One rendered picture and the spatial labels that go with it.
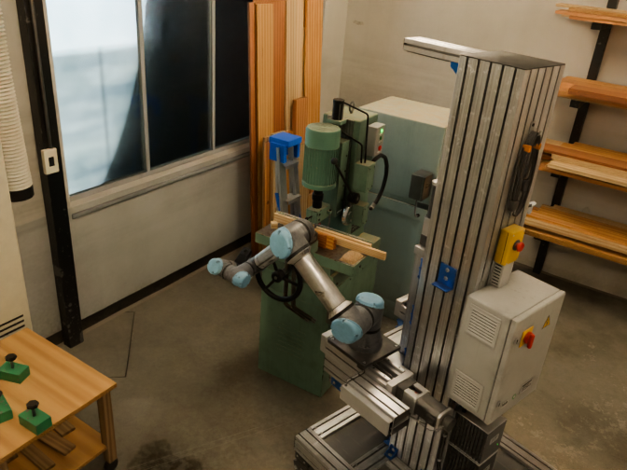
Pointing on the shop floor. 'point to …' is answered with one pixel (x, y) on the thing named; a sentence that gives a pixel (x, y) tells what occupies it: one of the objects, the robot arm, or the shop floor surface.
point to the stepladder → (283, 142)
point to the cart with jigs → (50, 407)
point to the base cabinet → (301, 331)
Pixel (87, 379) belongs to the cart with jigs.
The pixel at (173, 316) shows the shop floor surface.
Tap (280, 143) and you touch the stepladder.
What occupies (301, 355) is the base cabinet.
